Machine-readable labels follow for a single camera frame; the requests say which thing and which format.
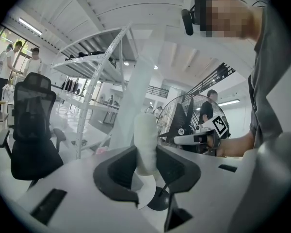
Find person's right forearm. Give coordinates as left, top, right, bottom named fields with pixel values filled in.
left=217, top=132, right=256, bottom=158

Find person's head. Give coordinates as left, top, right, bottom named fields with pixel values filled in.
left=194, top=0, right=263, bottom=40

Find black stair railing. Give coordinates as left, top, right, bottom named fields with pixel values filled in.
left=183, top=62, right=236, bottom=97

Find white wrapped pillar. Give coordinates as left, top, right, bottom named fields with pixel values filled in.
left=110, top=56, right=156, bottom=151

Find long ceiling light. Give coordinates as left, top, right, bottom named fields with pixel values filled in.
left=217, top=99, right=241, bottom=107
left=18, top=17, right=43, bottom=36

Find black mesh office chair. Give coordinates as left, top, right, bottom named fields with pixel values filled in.
left=0, top=72, right=65, bottom=187

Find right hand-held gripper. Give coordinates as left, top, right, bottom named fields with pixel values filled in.
left=173, top=115, right=230, bottom=157

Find black hanging garments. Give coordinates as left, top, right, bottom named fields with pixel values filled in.
left=61, top=79, right=80, bottom=95

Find black head camera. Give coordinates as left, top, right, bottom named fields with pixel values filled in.
left=181, top=4, right=197, bottom=36

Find black equipment pile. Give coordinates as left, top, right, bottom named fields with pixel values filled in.
left=65, top=50, right=105, bottom=62

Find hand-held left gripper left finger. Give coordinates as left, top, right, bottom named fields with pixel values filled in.
left=93, top=145, right=139, bottom=202

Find black floor fan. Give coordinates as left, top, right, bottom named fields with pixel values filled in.
left=147, top=93, right=230, bottom=211

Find white cloth roll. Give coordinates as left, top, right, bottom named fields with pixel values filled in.
left=133, top=113, right=159, bottom=210

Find black balcony railing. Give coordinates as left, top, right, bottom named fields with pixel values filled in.
left=145, top=84, right=170, bottom=99

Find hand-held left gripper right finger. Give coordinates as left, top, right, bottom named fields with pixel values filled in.
left=156, top=144, right=202, bottom=194

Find person's grey shirt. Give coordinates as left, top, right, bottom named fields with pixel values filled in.
left=248, top=3, right=291, bottom=150

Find white metal shelf rack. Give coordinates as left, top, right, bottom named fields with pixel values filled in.
left=50, top=22, right=139, bottom=160

